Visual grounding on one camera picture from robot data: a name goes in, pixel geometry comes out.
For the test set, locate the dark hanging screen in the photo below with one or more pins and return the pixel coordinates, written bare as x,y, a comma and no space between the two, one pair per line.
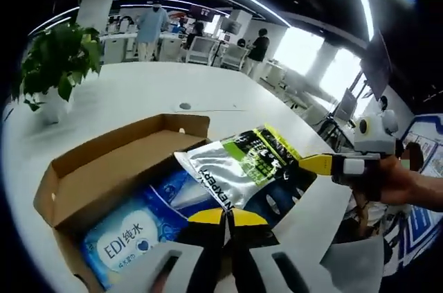
202,11

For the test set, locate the silver green soft packet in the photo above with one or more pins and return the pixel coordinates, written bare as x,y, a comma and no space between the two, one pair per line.
214,165

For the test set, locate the brown cardboard shoe box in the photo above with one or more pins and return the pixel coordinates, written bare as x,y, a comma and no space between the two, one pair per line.
114,175

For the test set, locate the person's right hand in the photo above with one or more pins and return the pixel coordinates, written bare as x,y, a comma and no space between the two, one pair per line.
394,185

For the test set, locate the green plant in white pot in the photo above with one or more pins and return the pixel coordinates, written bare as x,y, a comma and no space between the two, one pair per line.
59,54

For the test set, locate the dark blue packet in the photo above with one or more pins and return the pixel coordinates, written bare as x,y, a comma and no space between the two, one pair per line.
256,206

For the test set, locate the blue white wet wipes pack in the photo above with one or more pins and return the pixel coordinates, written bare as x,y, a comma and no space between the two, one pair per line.
117,241

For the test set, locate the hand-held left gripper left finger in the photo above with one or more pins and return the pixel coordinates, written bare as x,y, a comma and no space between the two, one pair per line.
204,234

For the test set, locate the white square pillar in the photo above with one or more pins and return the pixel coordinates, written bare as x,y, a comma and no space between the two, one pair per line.
95,9

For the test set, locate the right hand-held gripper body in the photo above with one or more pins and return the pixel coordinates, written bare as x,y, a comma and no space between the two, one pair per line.
377,140

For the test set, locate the large dark wall screen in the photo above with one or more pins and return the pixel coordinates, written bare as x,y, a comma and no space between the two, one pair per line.
377,68

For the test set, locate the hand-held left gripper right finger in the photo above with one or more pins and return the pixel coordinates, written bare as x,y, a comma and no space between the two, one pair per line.
252,234

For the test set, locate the round grey table grommet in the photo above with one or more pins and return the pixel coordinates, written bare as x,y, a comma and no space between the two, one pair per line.
185,106

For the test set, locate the white office chair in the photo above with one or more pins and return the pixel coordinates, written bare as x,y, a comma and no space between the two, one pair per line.
235,57
202,50

